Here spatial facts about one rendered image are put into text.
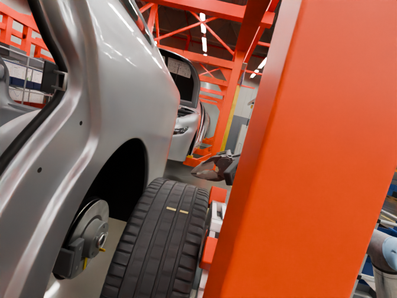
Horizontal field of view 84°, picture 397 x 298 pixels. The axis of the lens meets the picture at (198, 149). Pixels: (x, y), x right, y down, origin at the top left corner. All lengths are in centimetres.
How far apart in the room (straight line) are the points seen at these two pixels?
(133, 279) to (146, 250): 7
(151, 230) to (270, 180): 48
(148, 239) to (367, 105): 59
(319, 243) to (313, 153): 11
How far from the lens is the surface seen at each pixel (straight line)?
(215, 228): 78
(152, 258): 69
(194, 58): 471
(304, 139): 29
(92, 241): 103
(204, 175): 76
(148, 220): 72
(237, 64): 465
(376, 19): 34
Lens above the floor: 143
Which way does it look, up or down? 7 degrees down
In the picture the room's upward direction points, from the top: 14 degrees clockwise
